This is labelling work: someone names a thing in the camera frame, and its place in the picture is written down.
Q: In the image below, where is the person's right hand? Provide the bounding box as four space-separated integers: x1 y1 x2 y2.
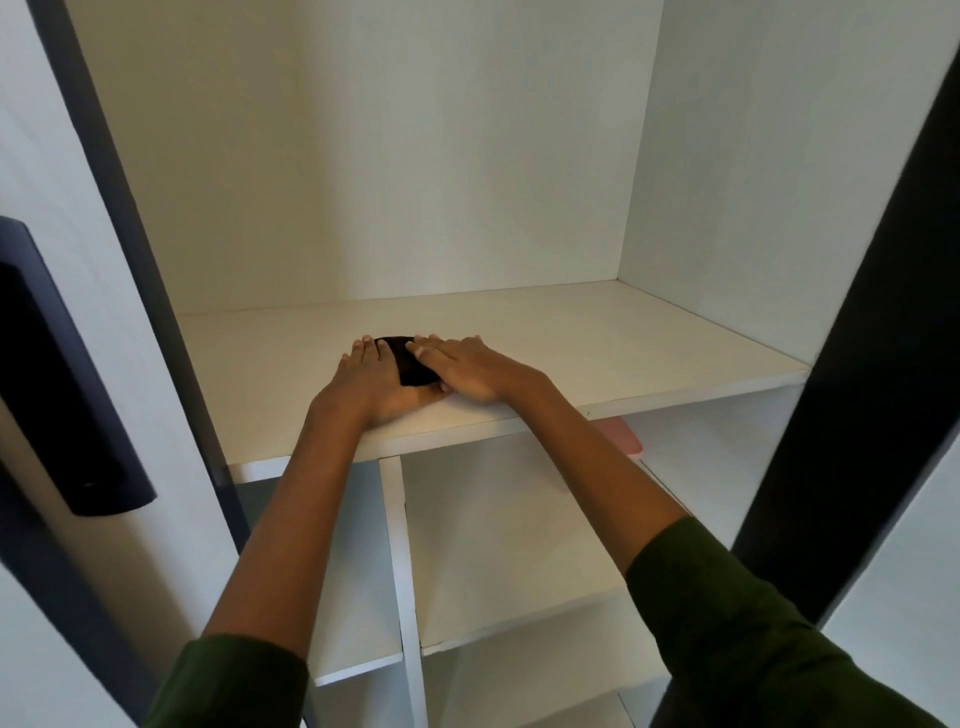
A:
405 334 558 406

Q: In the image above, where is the person's left hand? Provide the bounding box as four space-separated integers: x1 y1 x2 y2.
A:
309 336 451 434

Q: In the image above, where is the black cloth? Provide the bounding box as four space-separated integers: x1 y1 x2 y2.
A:
372 336 445 390

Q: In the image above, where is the person's right forearm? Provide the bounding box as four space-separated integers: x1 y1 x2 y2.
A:
501 369 695 580

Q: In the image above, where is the person's left forearm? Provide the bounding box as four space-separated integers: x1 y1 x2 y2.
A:
201 396 376 665

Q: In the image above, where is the white wardrobe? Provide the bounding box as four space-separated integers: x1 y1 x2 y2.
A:
45 0 960 728

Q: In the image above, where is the wide white wardrobe shelf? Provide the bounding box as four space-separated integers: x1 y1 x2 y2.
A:
174 279 815 485

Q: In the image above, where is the white vertical shelf divider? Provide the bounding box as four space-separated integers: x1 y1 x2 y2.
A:
377 455 431 728

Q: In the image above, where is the small white shelf board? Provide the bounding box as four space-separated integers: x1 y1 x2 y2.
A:
306 465 406 689
401 431 631 659

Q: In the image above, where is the pink flat item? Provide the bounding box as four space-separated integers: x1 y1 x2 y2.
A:
591 417 646 460

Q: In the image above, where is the dark green shirt sleeve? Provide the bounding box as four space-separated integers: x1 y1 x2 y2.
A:
624 515 948 728
142 633 311 728

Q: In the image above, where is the white wardrobe door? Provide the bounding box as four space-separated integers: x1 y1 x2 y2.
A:
727 67 960 706
0 0 252 728

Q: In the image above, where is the black door handle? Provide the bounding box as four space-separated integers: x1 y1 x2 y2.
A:
0 216 159 519

